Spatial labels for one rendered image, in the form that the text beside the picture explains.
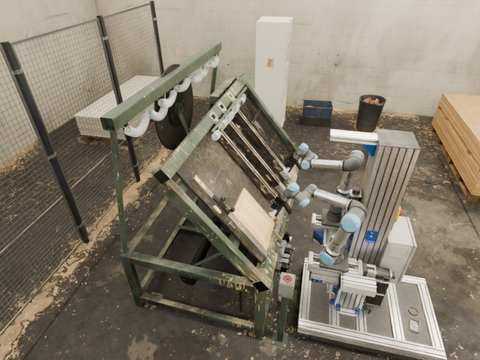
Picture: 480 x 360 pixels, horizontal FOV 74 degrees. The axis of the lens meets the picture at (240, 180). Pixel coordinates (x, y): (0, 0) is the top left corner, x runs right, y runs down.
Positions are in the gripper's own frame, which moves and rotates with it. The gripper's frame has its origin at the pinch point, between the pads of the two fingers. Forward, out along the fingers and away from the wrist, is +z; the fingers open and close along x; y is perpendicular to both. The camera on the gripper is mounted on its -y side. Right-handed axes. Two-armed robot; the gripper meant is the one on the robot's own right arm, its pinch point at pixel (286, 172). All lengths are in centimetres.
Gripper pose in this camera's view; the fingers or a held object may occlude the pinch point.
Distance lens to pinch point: 312.6
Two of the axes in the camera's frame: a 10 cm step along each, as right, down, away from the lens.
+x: -2.4, 5.7, -7.9
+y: -8.6, -4.9, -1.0
